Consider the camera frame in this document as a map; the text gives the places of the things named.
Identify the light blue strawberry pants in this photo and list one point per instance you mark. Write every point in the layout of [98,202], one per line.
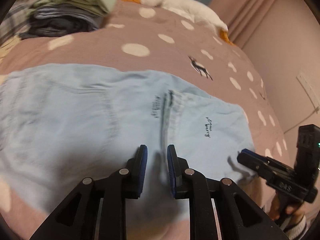
[100,130]

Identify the pink curtain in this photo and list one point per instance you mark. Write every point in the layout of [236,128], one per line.
[250,7]

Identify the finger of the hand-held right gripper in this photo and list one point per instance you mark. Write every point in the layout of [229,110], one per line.
[250,158]

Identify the folded blue-grey garment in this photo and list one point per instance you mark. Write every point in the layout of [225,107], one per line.
[62,11]

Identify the folded dark jeans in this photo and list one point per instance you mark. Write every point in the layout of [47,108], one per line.
[60,27]

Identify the white wall socket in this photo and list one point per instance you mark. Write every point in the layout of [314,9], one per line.
[308,88]

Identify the pink polka dot blanket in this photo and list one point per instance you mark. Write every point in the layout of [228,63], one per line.
[155,45]

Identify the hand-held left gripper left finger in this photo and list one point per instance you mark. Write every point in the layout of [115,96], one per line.
[141,170]

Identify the white goose plush toy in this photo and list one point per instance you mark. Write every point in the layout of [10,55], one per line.
[185,6]

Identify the blue plaid pillow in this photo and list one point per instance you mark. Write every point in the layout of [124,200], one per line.
[17,22]

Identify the person's right hand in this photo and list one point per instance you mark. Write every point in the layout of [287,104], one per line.
[295,211]

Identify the person's right forearm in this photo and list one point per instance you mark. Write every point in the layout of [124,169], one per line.
[297,230]

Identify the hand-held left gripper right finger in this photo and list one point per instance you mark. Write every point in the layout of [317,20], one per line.
[172,172]

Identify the yellow cartoon printed cloth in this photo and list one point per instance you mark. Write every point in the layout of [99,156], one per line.
[7,48]

